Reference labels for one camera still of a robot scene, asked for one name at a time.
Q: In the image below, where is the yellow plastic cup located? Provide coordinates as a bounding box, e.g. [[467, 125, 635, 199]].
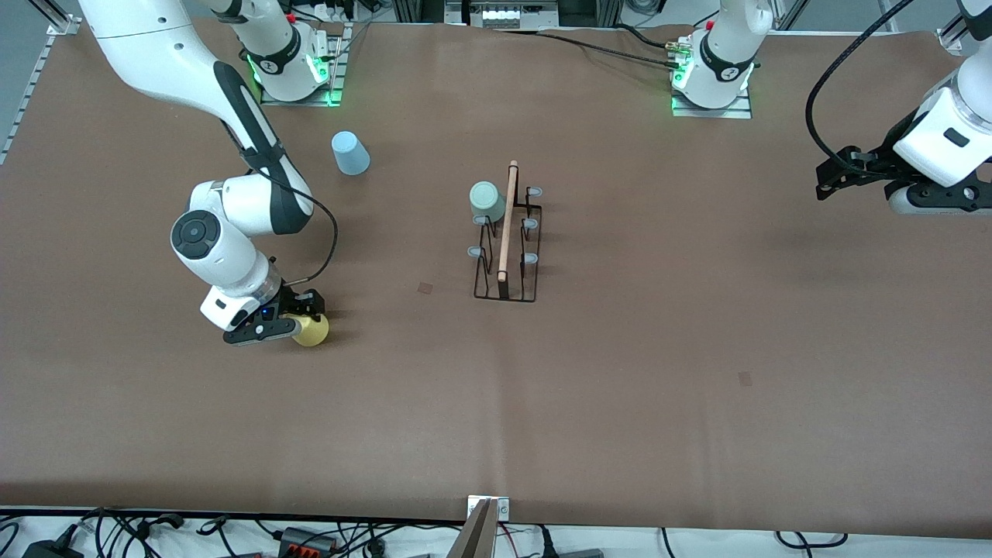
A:
[[291, 314, 330, 348]]

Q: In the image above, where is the pale green plastic cup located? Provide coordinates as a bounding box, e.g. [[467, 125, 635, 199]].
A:
[[469, 181, 507, 224]]

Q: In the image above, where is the black wire cup holder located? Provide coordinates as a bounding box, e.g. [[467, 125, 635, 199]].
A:
[[467, 160, 543, 303]]

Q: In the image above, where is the light blue plastic cup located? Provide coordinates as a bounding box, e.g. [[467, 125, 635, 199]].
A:
[[331, 130, 371, 177]]

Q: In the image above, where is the black orange connector block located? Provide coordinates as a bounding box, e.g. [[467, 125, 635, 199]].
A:
[[279, 527, 339, 556]]

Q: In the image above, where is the brown table cover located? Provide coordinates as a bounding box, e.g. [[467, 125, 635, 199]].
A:
[[0, 15, 992, 539]]

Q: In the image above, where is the black power adapter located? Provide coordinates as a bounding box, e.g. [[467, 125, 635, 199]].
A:
[[22, 539, 84, 558]]

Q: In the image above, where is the white power strip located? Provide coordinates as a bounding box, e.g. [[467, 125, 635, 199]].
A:
[[463, 0, 559, 30]]

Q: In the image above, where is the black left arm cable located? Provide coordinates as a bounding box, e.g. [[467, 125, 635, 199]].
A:
[[806, 0, 917, 157]]

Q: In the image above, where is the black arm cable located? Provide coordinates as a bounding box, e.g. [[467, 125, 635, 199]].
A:
[[252, 164, 339, 284], [806, 0, 917, 157]]

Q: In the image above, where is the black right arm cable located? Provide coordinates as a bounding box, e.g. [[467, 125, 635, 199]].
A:
[[252, 164, 339, 284]]

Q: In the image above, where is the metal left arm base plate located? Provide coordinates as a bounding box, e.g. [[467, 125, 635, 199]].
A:
[[671, 91, 753, 119]]

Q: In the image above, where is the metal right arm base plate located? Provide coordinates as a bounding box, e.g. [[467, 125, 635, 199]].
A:
[[260, 23, 346, 107]]

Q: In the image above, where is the black base cable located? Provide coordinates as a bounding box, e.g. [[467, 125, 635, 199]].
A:
[[496, 26, 691, 72]]

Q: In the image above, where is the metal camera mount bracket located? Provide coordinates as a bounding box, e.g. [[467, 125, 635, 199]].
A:
[[448, 496, 511, 558]]

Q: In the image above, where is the black looped cable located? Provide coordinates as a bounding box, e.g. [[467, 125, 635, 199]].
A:
[[775, 531, 847, 551]]

